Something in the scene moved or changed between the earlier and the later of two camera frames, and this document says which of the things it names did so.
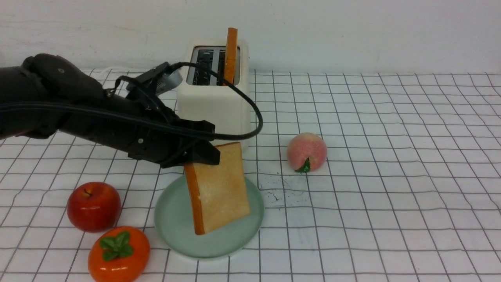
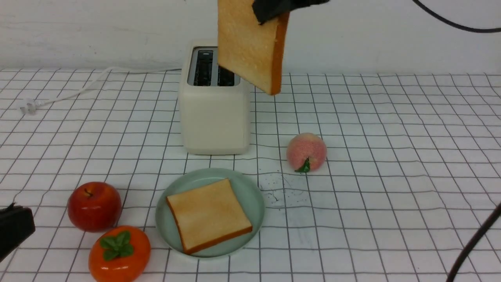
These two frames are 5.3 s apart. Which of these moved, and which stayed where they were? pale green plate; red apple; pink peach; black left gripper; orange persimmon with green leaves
Moved: black left gripper
Stayed: orange persimmon with green leaves; pale green plate; red apple; pink peach
